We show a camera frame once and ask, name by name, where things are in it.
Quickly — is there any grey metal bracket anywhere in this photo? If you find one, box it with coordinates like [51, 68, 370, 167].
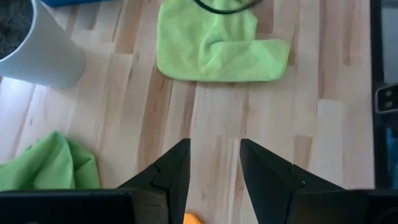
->
[374, 83, 398, 114]

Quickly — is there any white plant pot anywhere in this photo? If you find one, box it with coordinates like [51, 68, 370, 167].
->
[0, 0, 86, 89]

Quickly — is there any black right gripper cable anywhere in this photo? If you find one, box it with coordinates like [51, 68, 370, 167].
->
[193, 0, 266, 15]

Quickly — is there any dark green microfiber towel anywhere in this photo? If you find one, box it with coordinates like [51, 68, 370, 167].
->
[0, 130, 101, 192]

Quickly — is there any blue plastic basket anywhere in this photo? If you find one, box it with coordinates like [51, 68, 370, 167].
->
[39, 0, 116, 9]

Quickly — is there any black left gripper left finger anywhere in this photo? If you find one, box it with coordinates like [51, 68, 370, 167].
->
[117, 138, 192, 224]

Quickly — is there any lime green microfiber towel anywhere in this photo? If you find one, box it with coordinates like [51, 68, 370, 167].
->
[155, 0, 292, 83]

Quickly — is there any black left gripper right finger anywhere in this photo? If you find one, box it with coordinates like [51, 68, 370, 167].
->
[239, 138, 343, 224]

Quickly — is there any orange microfiber towel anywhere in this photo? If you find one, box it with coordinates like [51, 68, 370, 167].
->
[183, 212, 205, 224]

